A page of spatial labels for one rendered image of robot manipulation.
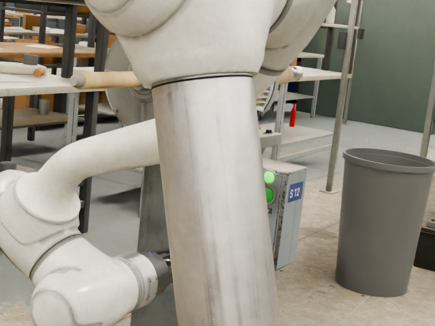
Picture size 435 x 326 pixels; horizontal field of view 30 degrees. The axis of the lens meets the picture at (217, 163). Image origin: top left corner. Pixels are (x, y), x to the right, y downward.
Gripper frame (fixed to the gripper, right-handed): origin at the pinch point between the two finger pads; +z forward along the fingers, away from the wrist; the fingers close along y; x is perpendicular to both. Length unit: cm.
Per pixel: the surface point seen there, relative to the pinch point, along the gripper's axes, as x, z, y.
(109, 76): 28.7, 1.4, -25.8
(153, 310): -29, 31, -31
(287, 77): 27, 77, -25
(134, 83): 27.1, 9.7, -25.7
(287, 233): 2.0, 18.0, 7.7
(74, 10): 34, 248, -247
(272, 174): 13.7, 13.9, 5.0
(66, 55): 7, 245, -249
